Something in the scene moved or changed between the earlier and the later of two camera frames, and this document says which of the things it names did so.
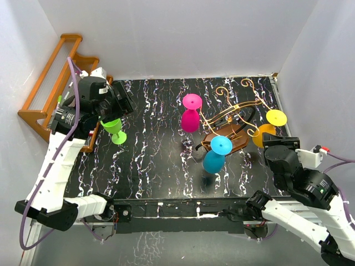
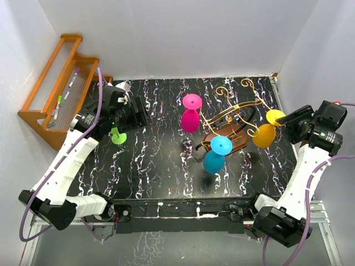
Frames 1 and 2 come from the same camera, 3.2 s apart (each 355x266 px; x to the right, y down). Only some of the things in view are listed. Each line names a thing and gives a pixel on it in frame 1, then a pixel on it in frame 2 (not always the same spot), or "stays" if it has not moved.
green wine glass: [114, 127] stays
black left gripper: [125, 102] to [139, 119]
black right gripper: [288, 142] to [303, 112]
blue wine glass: [214, 160] stays
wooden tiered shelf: [57, 85] stays
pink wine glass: [190, 117] stays
